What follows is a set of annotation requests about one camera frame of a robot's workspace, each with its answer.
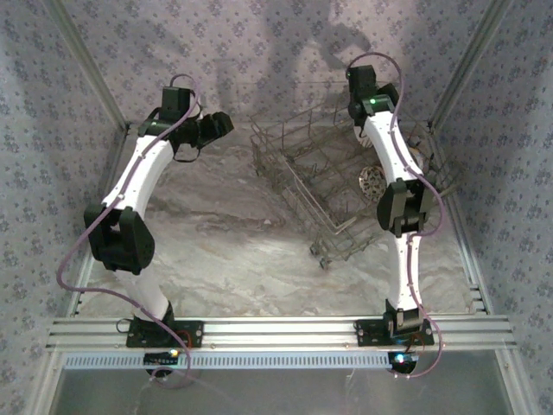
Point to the aluminium right floor rail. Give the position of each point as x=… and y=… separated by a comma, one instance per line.
x=475, y=296

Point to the circuit board with led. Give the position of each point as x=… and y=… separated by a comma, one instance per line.
x=160, y=357
x=404, y=359

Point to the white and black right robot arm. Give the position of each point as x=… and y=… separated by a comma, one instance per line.
x=391, y=147

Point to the brown leaf coral bowl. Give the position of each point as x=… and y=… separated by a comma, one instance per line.
x=370, y=183

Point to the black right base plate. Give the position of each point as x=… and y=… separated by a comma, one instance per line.
x=367, y=333

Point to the grey metal panel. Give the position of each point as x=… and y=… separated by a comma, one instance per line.
x=281, y=393

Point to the left circuit board with LED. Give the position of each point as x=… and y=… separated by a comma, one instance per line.
x=160, y=357

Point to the aluminium mounting rail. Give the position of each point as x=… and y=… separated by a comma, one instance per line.
x=281, y=333

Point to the right circuit board with LED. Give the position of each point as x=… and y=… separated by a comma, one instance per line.
x=404, y=359

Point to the aluminium frame post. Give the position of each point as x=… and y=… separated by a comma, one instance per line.
x=90, y=65
x=465, y=65

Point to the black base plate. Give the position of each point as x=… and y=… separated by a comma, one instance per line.
x=367, y=333
x=194, y=335

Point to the aluminium left frame post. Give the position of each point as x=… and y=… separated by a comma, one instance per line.
x=90, y=65

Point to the aluminium left floor rail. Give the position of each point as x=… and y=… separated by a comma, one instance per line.
x=121, y=144

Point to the aluminium right frame post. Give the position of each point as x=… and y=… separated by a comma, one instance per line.
x=465, y=65

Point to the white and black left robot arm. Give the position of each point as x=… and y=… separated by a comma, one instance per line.
x=138, y=173

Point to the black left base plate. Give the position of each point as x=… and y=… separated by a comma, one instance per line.
x=194, y=335

